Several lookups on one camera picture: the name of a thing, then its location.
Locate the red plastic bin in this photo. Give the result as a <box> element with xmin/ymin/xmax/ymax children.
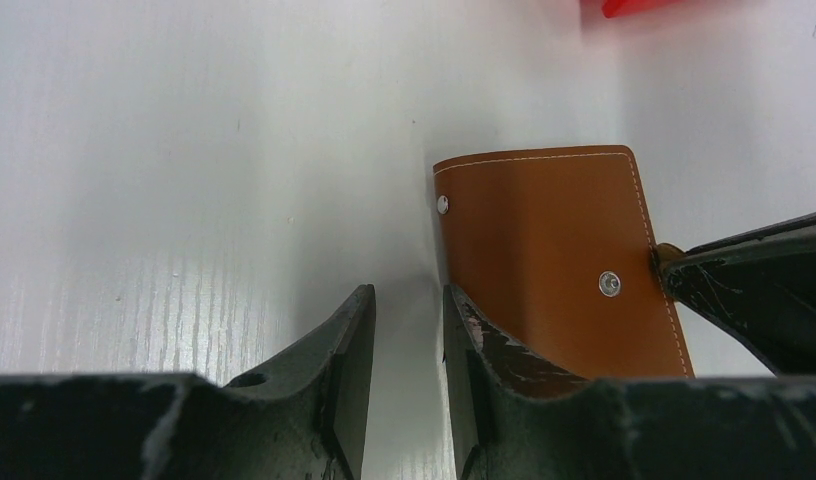
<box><xmin>601</xmin><ymin>0</ymin><xmax>676</xmax><ymax>18</ymax></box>

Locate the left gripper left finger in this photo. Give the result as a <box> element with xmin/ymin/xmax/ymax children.
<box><xmin>0</xmin><ymin>285</ymin><xmax>376</xmax><ymax>479</ymax></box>

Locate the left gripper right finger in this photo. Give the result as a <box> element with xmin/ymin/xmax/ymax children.
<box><xmin>443</xmin><ymin>285</ymin><xmax>816</xmax><ymax>479</ymax></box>

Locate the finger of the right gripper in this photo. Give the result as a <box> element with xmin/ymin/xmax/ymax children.
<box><xmin>655</xmin><ymin>212</ymin><xmax>816</xmax><ymax>375</ymax></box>

